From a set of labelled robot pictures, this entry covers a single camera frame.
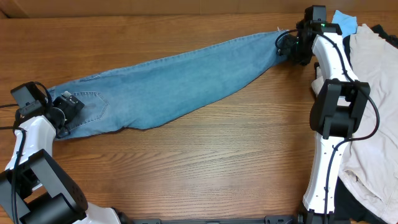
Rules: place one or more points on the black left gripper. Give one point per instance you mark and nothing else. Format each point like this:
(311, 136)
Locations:
(70, 111)

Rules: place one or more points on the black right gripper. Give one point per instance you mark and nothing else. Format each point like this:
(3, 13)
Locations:
(282, 48)

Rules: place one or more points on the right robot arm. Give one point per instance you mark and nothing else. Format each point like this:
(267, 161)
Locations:
(337, 111)

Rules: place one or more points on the beige cloth garment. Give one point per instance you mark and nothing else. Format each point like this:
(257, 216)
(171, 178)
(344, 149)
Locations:
(370, 109)

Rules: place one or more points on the light blue cloth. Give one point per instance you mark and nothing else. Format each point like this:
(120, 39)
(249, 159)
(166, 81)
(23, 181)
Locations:
(348, 24)

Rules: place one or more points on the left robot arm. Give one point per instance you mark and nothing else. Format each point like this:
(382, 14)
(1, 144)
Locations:
(34, 188)

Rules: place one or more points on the light blue denim jeans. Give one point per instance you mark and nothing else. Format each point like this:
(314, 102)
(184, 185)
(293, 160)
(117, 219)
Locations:
(150, 94)

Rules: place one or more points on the black cloth garment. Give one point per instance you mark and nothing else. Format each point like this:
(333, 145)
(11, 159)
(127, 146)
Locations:
(348, 202)

